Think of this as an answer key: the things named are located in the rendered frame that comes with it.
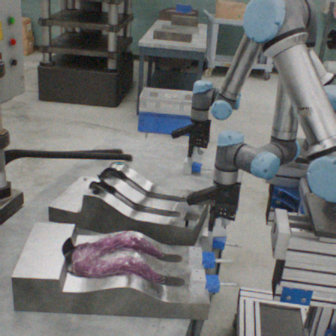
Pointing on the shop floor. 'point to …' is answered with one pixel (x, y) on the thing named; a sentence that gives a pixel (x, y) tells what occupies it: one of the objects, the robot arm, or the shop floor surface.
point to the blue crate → (161, 122)
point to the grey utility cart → (264, 65)
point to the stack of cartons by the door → (27, 37)
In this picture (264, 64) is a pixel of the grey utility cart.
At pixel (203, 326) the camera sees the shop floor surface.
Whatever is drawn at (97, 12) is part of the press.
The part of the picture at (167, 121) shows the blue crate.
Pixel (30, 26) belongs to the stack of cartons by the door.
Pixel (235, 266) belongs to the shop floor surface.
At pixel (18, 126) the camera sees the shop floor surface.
